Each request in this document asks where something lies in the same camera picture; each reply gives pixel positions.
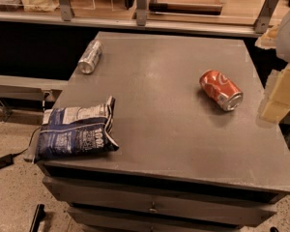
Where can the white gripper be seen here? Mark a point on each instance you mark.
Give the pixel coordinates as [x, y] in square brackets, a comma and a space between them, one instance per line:
[278, 37]

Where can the red coke can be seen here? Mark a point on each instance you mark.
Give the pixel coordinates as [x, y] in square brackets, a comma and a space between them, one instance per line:
[221, 89]

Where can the silver soda can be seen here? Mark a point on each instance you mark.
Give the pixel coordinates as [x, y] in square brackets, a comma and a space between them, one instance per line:
[90, 57]

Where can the grey drawer cabinet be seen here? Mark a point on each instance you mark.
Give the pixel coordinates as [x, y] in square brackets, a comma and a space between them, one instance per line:
[183, 163]

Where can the blue chip bag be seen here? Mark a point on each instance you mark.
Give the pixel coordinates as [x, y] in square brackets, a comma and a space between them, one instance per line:
[76, 131]

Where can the grey bench left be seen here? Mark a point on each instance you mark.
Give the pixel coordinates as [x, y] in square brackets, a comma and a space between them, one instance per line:
[29, 88]

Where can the black object on floor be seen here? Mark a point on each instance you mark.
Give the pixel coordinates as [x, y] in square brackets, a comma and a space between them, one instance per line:
[37, 218]

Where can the black power adapter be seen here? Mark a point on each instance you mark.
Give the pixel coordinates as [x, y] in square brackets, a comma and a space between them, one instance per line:
[6, 161]

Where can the grey metal bracket right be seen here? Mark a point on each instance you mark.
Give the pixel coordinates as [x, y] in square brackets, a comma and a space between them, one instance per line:
[262, 22]

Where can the grey metal bracket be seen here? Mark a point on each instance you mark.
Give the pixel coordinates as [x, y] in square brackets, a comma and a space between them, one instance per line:
[66, 10]
[141, 12]
[262, 22]

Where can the grey metal bracket middle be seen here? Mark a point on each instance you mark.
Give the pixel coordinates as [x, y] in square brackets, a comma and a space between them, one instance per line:
[141, 12]

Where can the grey metal bracket left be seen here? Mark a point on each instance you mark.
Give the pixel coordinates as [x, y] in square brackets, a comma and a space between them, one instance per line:
[66, 10]

